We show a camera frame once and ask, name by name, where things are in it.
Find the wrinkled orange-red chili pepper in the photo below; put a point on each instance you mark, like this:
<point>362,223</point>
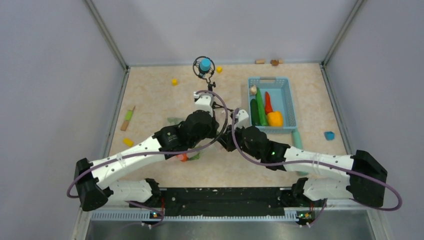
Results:
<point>268,105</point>

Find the yellow block near left edge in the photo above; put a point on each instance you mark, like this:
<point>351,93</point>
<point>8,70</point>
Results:
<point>128,142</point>

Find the smooth orange carrot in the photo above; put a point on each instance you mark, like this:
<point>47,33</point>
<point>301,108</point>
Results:
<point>183,157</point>

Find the wooden cork pieces at wall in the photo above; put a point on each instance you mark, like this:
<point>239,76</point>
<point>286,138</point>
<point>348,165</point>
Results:
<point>273,62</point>

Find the yellow cube near microphone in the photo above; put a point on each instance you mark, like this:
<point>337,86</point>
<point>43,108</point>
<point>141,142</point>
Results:
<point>219,69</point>

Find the blue microphone in shock mount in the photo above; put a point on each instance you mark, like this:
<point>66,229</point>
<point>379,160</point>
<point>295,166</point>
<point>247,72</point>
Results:
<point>203,67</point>

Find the yellow cube left of microphone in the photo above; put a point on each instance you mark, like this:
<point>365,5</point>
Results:
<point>174,82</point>

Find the light blue perforated plastic basket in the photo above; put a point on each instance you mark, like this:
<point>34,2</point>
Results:
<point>281,99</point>

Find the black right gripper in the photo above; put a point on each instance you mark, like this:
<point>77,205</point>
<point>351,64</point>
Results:
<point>227,139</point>

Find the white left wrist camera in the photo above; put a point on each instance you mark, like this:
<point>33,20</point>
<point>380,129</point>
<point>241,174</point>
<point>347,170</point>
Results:
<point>204,101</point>

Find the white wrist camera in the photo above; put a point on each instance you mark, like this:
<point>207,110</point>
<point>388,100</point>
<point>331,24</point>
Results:
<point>242,119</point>
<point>204,101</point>

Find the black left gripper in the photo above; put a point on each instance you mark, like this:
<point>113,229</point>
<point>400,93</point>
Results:
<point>215,125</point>

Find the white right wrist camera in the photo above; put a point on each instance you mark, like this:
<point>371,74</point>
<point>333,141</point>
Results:
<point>242,119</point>

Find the yellow bell pepper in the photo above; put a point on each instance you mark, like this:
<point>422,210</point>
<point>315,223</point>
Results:
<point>275,119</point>

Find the pale green bitter gourd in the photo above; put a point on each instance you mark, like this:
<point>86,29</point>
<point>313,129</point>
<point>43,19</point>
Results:
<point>175,120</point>

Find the clear pink zip top bag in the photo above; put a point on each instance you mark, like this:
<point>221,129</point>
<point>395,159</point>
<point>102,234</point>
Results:
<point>206,141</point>

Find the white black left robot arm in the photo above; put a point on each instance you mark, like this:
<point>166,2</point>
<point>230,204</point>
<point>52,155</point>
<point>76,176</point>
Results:
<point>98,182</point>

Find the green leafy vegetable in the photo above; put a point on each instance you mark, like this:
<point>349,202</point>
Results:
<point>261,108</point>

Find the blue cube block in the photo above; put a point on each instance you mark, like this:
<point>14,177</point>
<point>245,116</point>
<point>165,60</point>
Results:
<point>329,135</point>

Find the teal cylinder roller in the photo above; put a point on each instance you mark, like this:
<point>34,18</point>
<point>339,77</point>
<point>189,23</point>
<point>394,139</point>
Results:
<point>297,142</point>

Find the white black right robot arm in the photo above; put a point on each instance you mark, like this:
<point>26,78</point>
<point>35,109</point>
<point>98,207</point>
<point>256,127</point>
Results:
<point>358,176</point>

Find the dark green cucumber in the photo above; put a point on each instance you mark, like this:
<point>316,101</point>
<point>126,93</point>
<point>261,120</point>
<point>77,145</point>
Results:
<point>254,113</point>

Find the green and wood block stick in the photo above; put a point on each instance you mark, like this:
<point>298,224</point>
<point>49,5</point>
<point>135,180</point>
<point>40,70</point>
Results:
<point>127,118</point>

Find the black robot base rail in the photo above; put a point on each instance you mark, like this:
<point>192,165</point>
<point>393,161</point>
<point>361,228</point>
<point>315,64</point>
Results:
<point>229,201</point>

